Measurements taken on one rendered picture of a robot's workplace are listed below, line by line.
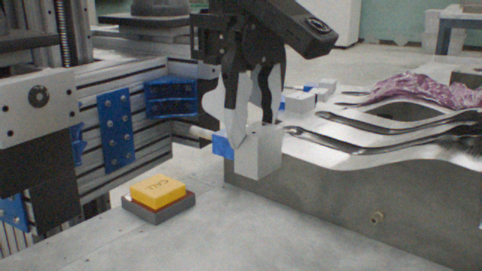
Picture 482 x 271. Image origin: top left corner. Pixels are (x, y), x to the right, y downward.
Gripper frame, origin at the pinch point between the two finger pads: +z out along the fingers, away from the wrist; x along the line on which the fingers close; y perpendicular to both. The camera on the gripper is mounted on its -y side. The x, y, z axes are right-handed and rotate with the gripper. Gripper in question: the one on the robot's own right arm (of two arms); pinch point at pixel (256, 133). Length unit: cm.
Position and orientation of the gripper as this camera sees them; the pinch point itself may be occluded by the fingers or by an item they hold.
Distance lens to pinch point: 51.0
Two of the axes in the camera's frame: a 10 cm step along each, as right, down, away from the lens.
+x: -6.4, 2.7, -7.2
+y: -7.7, -2.3, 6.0
